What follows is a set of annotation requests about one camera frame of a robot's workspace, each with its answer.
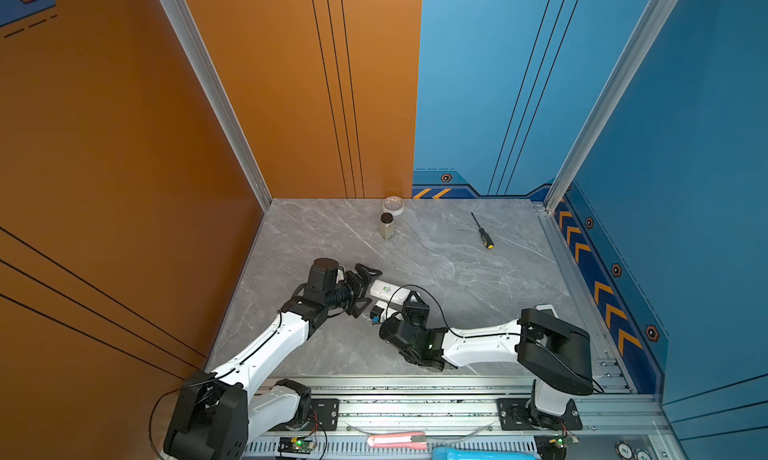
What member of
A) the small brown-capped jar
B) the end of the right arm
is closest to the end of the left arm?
the end of the right arm

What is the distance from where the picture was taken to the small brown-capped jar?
105cm

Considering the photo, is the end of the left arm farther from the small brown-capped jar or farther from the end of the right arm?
the small brown-capped jar
